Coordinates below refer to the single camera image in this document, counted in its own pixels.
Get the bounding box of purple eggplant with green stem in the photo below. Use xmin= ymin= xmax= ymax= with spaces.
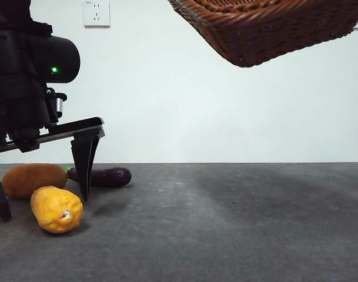
xmin=63 ymin=166 xmax=132 ymax=188

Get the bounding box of brown potato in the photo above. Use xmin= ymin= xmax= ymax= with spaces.
xmin=1 ymin=163 xmax=68 ymax=200

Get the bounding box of yellow corn cob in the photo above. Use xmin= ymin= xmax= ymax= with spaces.
xmin=30 ymin=185 xmax=84 ymax=234

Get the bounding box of brown wicker basket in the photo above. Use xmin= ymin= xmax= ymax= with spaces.
xmin=168 ymin=0 xmax=358 ymax=68

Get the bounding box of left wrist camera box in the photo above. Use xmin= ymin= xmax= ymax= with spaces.
xmin=45 ymin=87 xmax=68 ymax=123

